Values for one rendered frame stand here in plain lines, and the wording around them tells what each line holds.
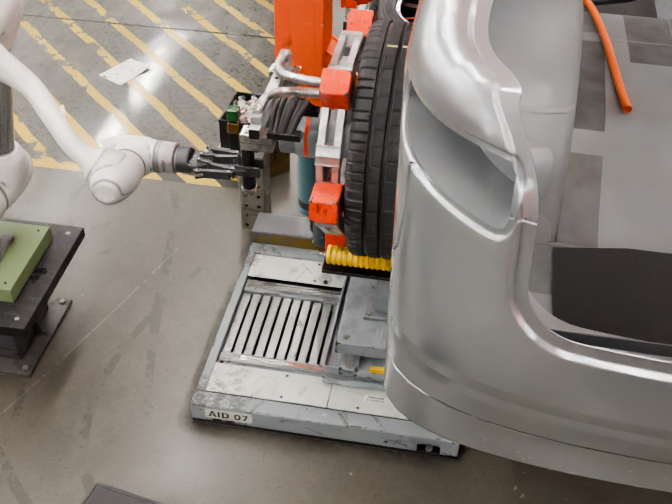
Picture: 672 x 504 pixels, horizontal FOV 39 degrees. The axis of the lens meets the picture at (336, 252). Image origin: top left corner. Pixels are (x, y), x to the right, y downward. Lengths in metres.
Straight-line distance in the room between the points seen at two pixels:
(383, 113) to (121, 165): 0.70
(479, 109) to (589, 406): 0.57
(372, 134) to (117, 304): 1.42
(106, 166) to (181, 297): 1.04
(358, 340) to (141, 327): 0.82
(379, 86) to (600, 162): 0.58
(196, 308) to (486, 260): 1.99
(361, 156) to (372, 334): 0.78
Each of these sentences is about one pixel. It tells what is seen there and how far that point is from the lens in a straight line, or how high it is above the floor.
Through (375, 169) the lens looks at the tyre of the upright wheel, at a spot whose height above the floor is 0.97.
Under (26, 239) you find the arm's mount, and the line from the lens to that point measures 3.28.
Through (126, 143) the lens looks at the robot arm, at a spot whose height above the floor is 0.89.
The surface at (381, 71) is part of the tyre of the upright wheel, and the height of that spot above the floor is 1.14.
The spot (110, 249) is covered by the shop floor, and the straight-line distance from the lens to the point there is 3.73.
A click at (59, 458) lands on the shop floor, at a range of 3.07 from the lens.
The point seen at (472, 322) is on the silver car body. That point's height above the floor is 1.20.
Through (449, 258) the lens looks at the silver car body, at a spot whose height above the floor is 1.31.
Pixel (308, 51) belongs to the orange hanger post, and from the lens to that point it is 3.12.
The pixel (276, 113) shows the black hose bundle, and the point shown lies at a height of 1.02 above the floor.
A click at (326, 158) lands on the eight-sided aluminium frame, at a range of 2.45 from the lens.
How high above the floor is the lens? 2.35
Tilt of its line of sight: 40 degrees down
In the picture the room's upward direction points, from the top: 1 degrees clockwise
